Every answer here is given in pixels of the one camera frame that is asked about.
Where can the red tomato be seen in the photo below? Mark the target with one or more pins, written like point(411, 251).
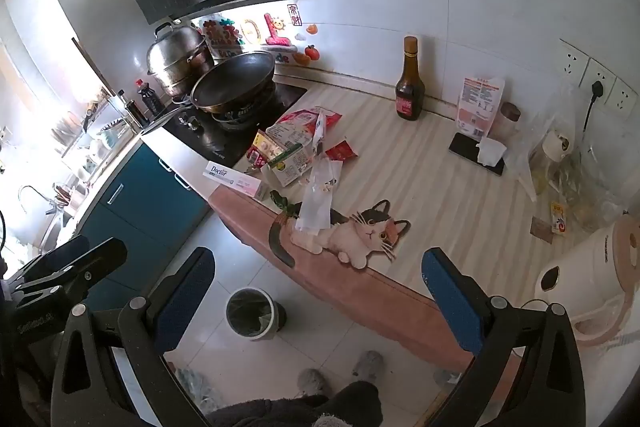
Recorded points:
point(311, 52)

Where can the clear plastic wrapper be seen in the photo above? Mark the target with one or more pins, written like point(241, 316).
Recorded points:
point(315, 207)

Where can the black gas stove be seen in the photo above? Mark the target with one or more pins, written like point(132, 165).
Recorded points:
point(220, 142)

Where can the white pink electric kettle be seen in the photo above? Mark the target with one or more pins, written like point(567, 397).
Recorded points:
point(590, 267)

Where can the brown-lidded jar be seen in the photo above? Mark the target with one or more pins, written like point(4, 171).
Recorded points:
point(507, 119)

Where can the white wall socket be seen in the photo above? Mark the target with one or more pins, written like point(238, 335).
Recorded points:
point(627, 97)
point(607, 77)
point(572, 62)

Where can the black wok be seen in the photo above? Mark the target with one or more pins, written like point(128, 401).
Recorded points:
point(232, 79)

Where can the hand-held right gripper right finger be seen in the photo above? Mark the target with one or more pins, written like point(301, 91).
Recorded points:
point(452, 302)

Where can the steel steamer pot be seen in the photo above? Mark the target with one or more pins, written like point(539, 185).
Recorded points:
point(175, 52)

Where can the small yellow packet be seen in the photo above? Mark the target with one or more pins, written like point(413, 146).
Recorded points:
point(559, 219)

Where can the pink wall sticker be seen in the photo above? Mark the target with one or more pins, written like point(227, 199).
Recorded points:
point(276, 37)

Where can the black smartphone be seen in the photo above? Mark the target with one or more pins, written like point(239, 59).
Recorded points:
point(465, 147)

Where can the brown vinegar bottle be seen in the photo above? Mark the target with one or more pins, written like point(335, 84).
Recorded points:
point(410, 97)

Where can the pink white standing bag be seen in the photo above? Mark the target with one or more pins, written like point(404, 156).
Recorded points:
point(477, 107)

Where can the small brown card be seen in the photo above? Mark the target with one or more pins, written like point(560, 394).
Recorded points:
point(541, 228)

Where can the green white carton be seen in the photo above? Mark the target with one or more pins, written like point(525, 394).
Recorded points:
point(290, 164)

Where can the colourful wall sticker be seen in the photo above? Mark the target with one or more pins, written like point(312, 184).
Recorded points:
point(225, 34)

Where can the red white sugar bag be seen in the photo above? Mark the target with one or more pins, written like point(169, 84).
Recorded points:
point(295, 127)

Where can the person's dark trousers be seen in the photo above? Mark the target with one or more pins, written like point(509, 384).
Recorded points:
point(325, 407)

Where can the white tissue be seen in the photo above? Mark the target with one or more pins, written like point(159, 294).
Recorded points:
point(490, 153)

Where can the grey trash bin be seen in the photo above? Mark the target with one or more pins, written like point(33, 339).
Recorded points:
point(250, 312)

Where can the steel faucet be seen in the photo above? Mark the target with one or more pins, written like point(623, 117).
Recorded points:
point(30, 194)

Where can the white cup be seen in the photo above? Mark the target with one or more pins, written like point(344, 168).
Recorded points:
point(557, 144)

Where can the large clear plastic bag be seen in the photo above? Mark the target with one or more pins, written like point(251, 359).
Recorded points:
point(575, 187)

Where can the small red packet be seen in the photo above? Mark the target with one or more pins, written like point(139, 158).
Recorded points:
point(342, 152)

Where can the white toothpaste box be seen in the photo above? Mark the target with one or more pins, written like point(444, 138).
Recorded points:
point(235, 179)

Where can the slim dark sauce bottle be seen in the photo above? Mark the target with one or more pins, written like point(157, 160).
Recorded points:
point(135, 112)

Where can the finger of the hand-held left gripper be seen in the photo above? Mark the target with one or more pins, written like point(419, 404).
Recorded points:
point(97, 259)
point(60, 252)

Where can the orange persimmon sticker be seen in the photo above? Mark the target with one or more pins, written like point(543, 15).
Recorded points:
point(300, 58)
point(312, 29)

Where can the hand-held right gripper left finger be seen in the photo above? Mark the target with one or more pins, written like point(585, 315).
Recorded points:
point(185, 297)

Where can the grey fluffy slipper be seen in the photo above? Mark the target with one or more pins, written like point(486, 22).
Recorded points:
point(369, 364)
point(314, 384)

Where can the blue kitchen cabinet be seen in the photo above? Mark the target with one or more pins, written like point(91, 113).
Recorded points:
point(140, 207)

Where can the red-capped soy sauce bottle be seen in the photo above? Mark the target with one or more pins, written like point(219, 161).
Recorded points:
point(149, 99)

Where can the red square wall sticker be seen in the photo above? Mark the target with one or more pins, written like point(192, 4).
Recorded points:
point(295, 14)

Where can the black power plug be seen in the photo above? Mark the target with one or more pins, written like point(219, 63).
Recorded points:
point(596, 89)

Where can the red yellow spice box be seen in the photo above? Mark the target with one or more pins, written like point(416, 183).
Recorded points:
point(260, 152)

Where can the steel dish rack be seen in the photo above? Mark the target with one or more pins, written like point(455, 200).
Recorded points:
point(85, 127)

